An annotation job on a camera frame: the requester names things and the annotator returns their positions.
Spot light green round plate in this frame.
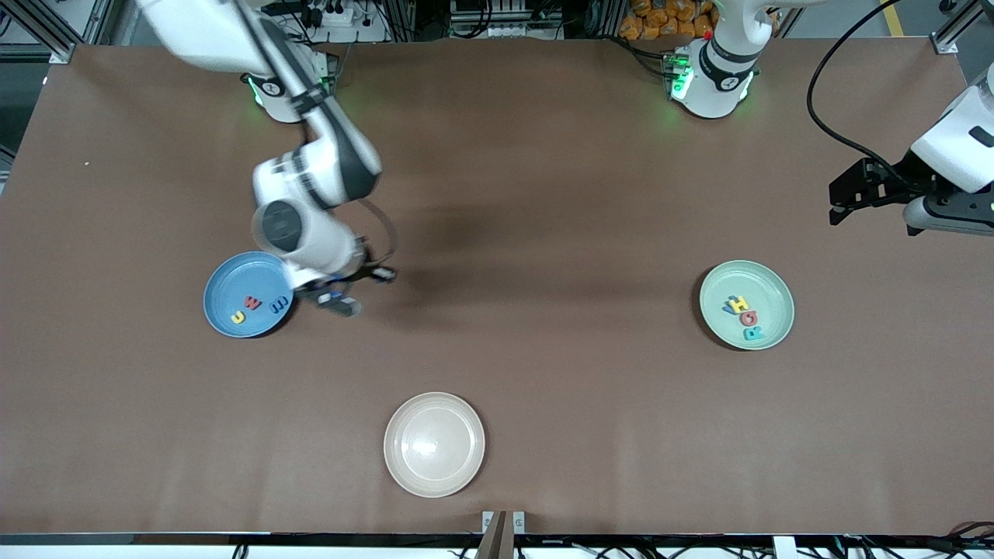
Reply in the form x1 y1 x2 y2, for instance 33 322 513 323
699 259 796 352

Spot blue round plate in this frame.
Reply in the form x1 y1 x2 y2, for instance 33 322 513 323
203 250 296 339

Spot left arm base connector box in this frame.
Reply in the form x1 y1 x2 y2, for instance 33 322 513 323
660 48 694 100

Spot beige round plate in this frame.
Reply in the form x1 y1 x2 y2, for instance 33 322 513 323
383 391 487 499

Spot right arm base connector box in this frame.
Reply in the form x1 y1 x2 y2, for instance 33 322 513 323
311 50 341 98

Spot orange fruit pile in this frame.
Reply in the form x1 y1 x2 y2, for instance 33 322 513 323
619 0 715 41

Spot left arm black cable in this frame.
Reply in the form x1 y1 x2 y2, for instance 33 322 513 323
806 0 917 187

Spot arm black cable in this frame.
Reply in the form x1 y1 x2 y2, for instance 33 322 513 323
806 0 917 187
233 0 399 269

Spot black table edge rail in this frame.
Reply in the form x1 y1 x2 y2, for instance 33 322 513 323
0 533 994 559

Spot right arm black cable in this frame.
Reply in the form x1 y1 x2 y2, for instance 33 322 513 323
233 0 399 269

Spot aluminium frame beam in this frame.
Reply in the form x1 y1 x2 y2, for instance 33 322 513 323
0 0 117 64
932 0 994 55

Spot camera stand post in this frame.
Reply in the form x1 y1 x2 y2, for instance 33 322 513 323
475 510 527 559

